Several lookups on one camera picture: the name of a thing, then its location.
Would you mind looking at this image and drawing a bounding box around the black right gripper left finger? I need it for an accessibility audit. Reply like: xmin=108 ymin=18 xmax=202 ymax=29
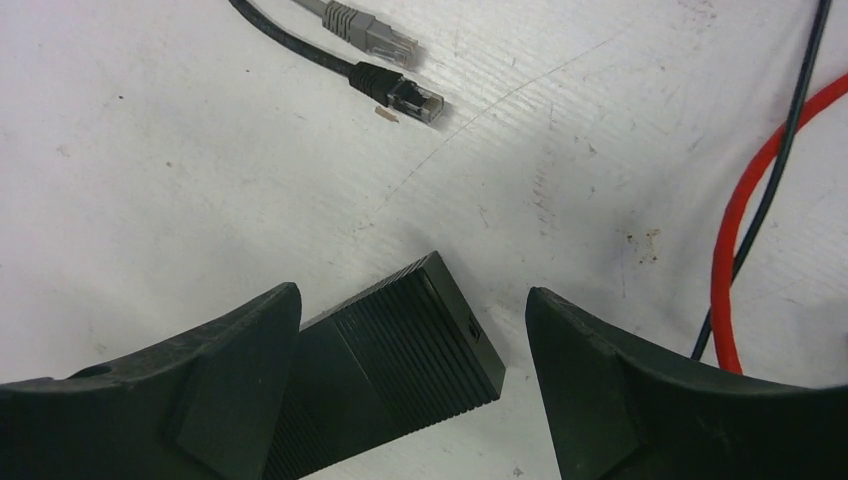
xmin=1 ymin=283 xmax=302 ymax=479

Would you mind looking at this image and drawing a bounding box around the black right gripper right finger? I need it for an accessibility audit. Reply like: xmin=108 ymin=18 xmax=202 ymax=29
xmin=525 ymin=287 xmax=847 ymax=479

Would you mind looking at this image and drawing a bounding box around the red ethernet cable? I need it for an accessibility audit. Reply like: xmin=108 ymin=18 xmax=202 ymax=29
xmin=710 ymin=71 xmax=848 ymax=377

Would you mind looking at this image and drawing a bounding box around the ribbed black network switch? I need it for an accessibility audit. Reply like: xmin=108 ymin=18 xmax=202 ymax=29
xmin=263 ymin=252 xmax=505 ymax=479

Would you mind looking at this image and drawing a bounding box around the thin black barrel plug cable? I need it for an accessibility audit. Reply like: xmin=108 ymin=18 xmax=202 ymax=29
xmin=690 ymin=0 xmax=834 ymax=363

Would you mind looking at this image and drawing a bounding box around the black ethernet cable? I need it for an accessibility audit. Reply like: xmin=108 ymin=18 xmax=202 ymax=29
xmin=227 ymin=0 xmax=446 ymax=125

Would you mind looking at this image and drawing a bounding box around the grey ethernet cable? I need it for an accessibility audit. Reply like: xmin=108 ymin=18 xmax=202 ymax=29
xmin=291 ymin=0 xmax=421 ymax=69

